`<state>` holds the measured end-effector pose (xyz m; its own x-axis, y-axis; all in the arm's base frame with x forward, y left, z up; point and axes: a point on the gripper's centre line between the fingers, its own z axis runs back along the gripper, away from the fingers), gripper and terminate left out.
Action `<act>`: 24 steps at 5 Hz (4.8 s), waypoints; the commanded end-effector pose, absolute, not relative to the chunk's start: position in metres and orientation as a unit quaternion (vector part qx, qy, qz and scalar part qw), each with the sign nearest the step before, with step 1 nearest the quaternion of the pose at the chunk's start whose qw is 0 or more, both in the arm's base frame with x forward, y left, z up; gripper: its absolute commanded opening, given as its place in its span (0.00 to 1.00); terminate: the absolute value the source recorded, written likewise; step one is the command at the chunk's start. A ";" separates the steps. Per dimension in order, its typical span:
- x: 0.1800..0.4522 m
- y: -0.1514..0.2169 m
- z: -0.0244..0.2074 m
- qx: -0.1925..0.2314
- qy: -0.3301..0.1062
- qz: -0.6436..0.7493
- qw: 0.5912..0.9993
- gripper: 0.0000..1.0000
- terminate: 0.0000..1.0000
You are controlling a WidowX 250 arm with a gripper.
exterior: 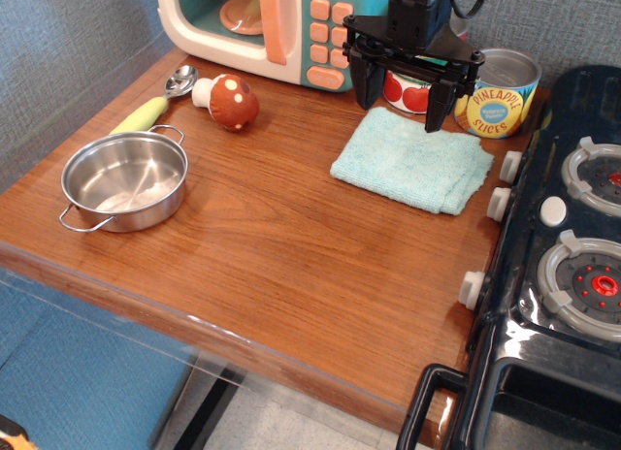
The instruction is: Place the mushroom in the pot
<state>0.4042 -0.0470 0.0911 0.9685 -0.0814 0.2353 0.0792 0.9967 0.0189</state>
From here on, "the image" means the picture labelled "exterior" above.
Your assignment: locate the white stove knob middle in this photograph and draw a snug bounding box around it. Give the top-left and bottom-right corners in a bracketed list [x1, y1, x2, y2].
[487, 187, 511, 222]

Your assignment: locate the white stove knob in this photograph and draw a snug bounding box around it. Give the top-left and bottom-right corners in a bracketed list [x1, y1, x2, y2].
[487, 187, 511, 222]
[500, 150, 523, 184]
[458, 272, 485, 310]

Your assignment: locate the light blue folded cloth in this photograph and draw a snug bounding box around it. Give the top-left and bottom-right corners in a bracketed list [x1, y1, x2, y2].
[330, 107, 494, 215]

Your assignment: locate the brown plush toy mushroom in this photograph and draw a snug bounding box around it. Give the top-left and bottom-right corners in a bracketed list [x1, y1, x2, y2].
[191, 74, 260, 133]

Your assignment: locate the white stove knob bottom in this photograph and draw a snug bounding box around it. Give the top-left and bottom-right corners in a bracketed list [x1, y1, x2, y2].
[458, 272, 485, 310]

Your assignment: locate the tomato sauce can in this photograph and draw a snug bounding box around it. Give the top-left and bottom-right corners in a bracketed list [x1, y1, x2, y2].
[383, 71, 431, 114]

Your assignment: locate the white stove knob top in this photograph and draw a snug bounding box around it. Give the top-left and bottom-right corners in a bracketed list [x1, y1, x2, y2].
[500, 150, 523, 184]

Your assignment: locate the black toy stove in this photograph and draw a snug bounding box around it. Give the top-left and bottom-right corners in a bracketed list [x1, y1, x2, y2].
[398, 65, 620, 449]

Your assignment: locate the green handled metal spoon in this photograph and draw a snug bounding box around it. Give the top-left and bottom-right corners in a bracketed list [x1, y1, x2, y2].
[110, 65, 198, 135]

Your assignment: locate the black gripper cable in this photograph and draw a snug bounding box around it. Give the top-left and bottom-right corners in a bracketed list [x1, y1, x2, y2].
[446, 0, 487, 20]

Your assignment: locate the orange microwave turntable plate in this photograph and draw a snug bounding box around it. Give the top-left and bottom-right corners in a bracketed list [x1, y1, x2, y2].
[219, 0, 263, 36]

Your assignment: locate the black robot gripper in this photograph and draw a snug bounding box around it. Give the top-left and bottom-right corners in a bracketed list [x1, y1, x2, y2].
[343, 0, 484, 133]

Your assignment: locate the pineapple slices can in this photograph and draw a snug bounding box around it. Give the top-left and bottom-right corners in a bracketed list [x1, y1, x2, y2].
[454, 48, 541, 139]

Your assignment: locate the stainless steel pot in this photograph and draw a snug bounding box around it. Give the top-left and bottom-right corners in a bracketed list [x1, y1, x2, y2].
[59, 125, 189, 233]

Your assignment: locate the toy microwave oven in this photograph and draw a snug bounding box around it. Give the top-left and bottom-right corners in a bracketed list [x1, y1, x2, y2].
[157, 0, 388, 92]

